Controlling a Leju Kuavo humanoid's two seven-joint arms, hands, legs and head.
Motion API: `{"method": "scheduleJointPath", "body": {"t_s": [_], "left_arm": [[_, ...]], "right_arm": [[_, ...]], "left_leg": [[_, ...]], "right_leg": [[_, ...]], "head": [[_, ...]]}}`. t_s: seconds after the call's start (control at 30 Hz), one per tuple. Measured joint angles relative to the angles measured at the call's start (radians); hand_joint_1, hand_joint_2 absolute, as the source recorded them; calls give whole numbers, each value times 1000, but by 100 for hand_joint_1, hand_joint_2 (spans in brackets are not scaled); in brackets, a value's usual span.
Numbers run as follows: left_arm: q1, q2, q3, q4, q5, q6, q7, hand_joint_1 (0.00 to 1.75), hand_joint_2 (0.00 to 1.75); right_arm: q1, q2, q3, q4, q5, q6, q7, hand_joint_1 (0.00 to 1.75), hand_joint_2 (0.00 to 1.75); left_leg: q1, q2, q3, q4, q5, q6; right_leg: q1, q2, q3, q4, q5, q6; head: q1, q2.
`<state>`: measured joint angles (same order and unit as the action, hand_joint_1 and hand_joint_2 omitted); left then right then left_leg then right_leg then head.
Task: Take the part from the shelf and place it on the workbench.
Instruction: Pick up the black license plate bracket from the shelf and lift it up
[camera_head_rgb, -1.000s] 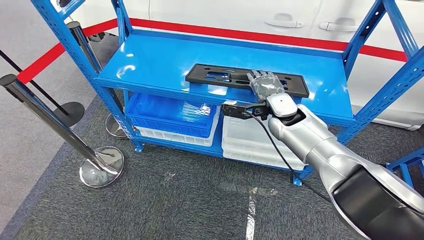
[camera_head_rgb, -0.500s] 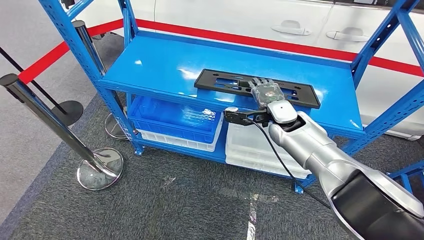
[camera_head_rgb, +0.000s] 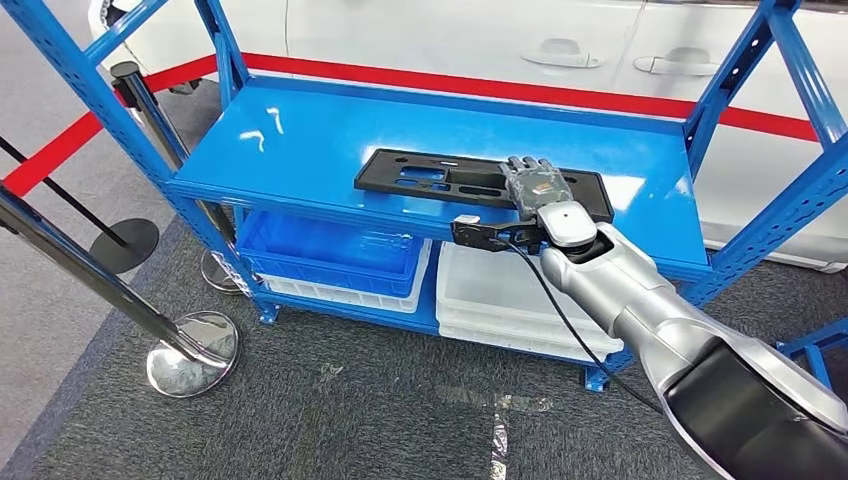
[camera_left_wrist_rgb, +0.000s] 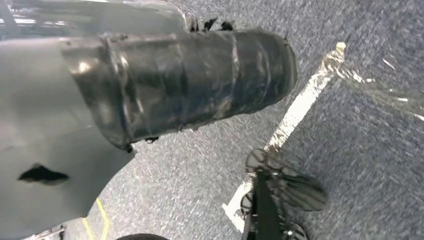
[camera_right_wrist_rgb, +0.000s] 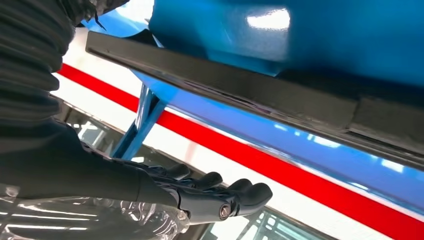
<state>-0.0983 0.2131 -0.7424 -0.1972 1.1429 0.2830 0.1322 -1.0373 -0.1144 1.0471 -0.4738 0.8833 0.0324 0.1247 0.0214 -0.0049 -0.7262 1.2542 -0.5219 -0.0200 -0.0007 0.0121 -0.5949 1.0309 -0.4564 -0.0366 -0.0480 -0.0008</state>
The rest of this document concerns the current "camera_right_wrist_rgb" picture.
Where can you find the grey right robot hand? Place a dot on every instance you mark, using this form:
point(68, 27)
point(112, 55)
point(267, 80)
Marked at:
point(82, 179)

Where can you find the blue metal shelf rack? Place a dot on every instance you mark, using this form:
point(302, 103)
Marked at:
point(331, 33)

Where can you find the red barrier belt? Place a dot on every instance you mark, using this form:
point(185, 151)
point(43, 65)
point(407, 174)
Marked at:
point(265, 165)

